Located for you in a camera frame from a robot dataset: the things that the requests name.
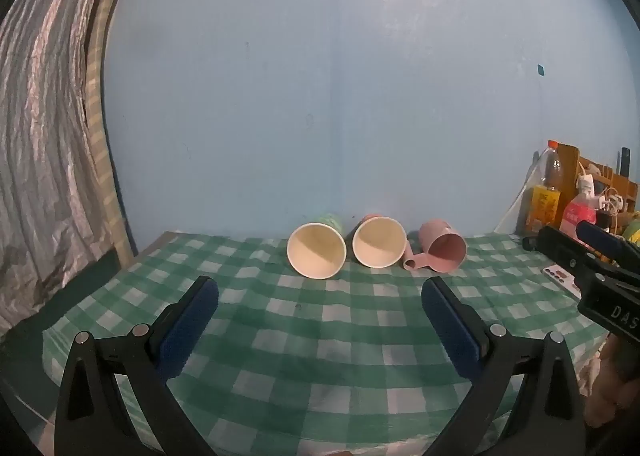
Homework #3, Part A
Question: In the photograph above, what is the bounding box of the white cable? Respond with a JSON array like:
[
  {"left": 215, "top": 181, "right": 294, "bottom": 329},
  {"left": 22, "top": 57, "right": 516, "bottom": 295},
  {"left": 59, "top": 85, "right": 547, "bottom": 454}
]
[{"left": 592, "top": 186, "right": 628, "bottom": 232}]

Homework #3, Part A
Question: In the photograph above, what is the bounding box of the pink plastic cup with handle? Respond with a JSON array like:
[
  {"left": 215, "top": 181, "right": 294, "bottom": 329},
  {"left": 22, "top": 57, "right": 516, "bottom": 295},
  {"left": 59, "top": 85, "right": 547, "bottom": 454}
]
[{"left": 403, "top": 219, "right": 468, "bottom": 273}]

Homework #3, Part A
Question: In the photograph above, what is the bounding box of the wooden rack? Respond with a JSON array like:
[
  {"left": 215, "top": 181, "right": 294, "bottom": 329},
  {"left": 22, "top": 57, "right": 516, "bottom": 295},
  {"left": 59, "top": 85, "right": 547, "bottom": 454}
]
[{"left": 556, "top": 142, "right": 640, "bottom": 218}]

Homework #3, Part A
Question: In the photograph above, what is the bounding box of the striped mattress edge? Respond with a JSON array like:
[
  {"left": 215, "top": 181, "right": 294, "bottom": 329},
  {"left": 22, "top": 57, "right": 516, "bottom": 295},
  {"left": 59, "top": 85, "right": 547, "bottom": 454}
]
[{"left": 86, "top": 0, "right": 138, "bottom": 259}]

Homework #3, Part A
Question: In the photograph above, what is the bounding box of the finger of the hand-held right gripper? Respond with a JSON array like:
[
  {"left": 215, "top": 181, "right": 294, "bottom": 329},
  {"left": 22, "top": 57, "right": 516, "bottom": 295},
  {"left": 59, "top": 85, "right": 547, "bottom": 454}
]
[
  {"left": 575, "top": 220, "right": 640, "bottom": 269},
  {"left": 537, "top": 225, "right": 613, "bottom": 289}
]

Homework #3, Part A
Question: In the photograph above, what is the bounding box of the green paper cup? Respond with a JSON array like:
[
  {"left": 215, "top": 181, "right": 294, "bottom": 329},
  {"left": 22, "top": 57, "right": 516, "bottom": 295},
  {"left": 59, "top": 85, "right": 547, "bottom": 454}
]
[{"left": 287, "top": 213, "right": 347, "bottom": 280}]

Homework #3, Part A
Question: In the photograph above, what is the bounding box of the white phone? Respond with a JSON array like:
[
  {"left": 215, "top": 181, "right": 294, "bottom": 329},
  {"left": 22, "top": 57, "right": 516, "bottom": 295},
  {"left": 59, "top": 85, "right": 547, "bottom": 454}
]
[{"left": 541, "top": 267, "right": 584, "bottom": 298}]

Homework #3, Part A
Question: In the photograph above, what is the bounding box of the orange-capped bottle with yellow label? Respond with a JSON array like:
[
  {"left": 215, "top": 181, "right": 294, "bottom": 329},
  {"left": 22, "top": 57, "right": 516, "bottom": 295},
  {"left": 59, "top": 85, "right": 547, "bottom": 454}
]
[{"left": 529, "top": 140, "right": 567, "bottom": 235}]

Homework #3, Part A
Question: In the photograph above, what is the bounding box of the spray bottle with pink label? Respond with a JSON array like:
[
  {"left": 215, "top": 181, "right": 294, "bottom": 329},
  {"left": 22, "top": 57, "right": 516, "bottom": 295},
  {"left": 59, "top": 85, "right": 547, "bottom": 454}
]
[{"left": 559, "top": 175, "right": 599, "bottom": 238}]

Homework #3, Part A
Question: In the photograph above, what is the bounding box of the red paper cup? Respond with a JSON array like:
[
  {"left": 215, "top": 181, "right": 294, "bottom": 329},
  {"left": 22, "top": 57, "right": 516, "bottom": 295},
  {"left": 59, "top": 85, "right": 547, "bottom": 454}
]
[{"left": 352, "top": 214, "right": 408, "bottom": 269}]

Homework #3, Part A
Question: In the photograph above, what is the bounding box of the silver curtain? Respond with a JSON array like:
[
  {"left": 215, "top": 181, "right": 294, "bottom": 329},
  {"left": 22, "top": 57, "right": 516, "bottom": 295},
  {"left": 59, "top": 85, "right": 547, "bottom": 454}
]
[{"left": 0, "top": 0, "right": 128, "bottom": 337}]

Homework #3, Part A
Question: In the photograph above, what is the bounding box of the green checkered tablecloth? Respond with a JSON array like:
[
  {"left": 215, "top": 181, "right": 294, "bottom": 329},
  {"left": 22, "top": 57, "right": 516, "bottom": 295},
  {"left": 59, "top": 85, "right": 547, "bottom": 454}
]
[{"left": 42, "top": 231, "right": 612, "bottom": 456}]

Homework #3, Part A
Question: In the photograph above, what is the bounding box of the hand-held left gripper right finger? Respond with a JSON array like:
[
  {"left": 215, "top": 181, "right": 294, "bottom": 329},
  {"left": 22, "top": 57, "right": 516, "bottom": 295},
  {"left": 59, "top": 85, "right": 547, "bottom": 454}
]
[{"left": 421, "top": 277, "right": 586, "bottom": 456}]

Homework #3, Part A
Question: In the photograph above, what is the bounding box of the person's right hand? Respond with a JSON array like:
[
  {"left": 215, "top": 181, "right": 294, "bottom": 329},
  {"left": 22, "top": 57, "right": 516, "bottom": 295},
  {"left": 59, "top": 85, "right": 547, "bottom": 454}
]
[{"left": 585, "top": 336, "right": 640, "bottom": 429}]

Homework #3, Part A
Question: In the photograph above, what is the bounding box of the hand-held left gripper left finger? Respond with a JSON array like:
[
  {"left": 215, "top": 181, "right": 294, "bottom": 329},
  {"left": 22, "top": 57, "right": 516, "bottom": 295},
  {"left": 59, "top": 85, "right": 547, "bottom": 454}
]
[{"left": 54, "top": 276, "right": 221, "bottom": 456}]

